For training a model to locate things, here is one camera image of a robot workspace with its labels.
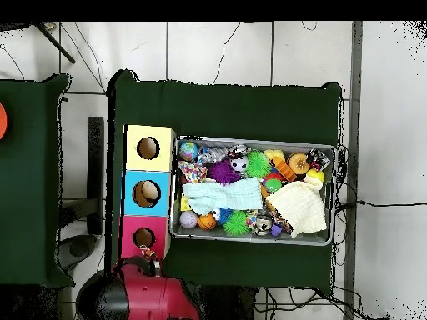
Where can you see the black slanted rod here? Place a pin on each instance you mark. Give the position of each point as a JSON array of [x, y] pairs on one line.
[[56, 45]]

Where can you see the orange striped tiger toy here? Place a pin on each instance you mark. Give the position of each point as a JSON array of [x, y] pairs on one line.
[[149, 254]]

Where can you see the grey round chair base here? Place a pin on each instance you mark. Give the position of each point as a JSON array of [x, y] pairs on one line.
[[78, 248]]

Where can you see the toy burger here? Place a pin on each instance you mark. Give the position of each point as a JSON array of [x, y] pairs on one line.
[[299, 163]]

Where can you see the dark green table cloth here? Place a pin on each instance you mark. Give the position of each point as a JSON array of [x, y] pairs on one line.
[[30, 200], [217, 110]]

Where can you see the purple spiky ball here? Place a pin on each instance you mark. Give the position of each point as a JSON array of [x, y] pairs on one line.
[[223, 172]]

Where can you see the silver toy robot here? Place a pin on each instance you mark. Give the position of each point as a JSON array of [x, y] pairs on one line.
[[211, 155]]

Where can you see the green spiky ball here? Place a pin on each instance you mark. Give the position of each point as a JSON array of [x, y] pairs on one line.
[[258, 164]]

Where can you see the colourful heart print cloth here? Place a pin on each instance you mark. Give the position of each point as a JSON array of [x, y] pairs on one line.
[[192, 171]]

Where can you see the shallow metal mesh bin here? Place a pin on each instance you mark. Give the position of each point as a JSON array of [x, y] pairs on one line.
[[293, 146]]

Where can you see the orange plastic block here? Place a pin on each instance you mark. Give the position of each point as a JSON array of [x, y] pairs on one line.
[[283, 167]]

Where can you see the cream waffle cloth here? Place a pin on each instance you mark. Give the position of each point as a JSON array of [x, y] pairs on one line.
[[300, 206]]

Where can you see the black upright panel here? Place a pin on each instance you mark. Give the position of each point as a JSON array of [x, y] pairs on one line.
[[96, 166]]

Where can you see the orange disc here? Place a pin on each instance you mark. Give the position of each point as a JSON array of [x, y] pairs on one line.
[[2, 121]]

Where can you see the white baseball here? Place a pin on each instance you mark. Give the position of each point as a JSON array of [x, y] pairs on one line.
[[188, 219]]

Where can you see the wooden box with three holes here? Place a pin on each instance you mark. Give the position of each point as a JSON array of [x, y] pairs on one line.
[[165, 156]]

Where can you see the mint green waffle cloth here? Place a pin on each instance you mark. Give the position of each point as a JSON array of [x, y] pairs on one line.
[[227, 196]]

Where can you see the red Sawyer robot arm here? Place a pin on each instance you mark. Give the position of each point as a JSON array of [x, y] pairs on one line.
[[150, 296]]

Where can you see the globe print ball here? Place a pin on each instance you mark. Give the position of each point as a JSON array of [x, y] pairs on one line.
[[188, 151]]

